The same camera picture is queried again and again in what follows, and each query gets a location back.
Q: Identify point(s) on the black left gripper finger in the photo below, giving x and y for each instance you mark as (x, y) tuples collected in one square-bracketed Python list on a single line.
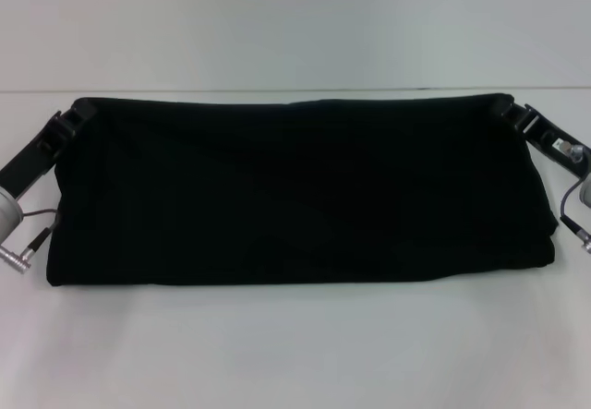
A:
[(83, 113)]

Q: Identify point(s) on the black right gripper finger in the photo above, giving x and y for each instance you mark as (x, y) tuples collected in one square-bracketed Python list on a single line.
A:
[(510, 109)]

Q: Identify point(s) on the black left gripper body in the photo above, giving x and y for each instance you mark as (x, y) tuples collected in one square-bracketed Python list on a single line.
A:
[(34, 152)]

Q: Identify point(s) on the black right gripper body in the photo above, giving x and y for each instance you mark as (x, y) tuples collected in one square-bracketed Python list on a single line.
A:
[(551, 139)]

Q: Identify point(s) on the black shirt with FREE print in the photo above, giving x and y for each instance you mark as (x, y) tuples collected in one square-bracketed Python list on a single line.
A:
[(300, 187)]

